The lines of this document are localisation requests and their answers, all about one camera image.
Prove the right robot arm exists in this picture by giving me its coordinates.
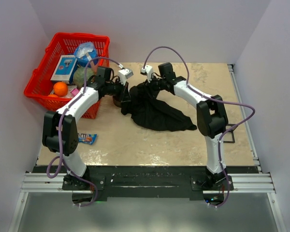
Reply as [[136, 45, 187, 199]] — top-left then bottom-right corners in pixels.
[[141, 63, 228, 190]]

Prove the blue plastic wrapped roll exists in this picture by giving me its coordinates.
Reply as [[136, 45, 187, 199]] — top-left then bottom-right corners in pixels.
[[74, 42, 98, 67]]

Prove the pink package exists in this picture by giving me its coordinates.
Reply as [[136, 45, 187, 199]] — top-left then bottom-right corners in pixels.
[[71, 88, 79, 97]]

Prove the black cylindrical can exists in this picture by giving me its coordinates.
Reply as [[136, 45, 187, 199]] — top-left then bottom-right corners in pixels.
[[113, 96, 122, 108]]

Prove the aluminium rail frame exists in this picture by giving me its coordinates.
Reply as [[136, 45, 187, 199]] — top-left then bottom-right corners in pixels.
[[8, 62, 287, 232]]

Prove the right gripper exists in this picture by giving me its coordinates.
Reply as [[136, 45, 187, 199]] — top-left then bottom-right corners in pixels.
[[142, 73, 166, 100]]

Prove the red plastic basket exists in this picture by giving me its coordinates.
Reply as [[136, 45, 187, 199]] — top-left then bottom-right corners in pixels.
[[24, 32, 110, 111]]

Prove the black t-shirt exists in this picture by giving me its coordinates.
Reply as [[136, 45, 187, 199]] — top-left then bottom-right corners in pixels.
[[121, 82, 197, 132]]

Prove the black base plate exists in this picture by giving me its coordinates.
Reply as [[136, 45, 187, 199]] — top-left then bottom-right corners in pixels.
[[32, 165, 235, 202]]

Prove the green melon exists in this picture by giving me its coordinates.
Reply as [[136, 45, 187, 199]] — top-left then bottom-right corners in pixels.
[[73, 67, 95, 89]]

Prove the blue white razor box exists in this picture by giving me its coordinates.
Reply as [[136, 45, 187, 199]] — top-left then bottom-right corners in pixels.
[[50, 55, 77, 85]]

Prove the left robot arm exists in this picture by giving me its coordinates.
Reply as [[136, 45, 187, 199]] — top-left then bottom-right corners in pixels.
[[42, 66, 133, 189]]

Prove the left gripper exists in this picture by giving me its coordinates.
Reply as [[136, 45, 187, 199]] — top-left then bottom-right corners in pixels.
[[105, 78, 132, 102]]

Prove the blue candy packet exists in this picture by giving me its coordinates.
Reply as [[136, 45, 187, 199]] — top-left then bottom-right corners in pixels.
[[78, 133, 97, 145]]

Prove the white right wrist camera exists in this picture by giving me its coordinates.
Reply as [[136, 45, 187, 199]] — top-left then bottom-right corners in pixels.
[[140, 65, 154, 83]]

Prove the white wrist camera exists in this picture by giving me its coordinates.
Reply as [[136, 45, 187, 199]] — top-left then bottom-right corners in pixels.
[[118, 68, 133, 85], [140, 65, 154, 83]]

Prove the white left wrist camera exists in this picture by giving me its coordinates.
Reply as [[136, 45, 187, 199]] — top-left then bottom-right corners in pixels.
[[118, 68, 133, 85]]

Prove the orange fruit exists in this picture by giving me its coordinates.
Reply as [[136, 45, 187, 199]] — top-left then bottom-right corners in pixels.
[[53, 82, 68, 97]]

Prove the black open frame box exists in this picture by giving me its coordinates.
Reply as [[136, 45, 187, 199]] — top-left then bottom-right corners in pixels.
[[223, 124, 238, 144]]

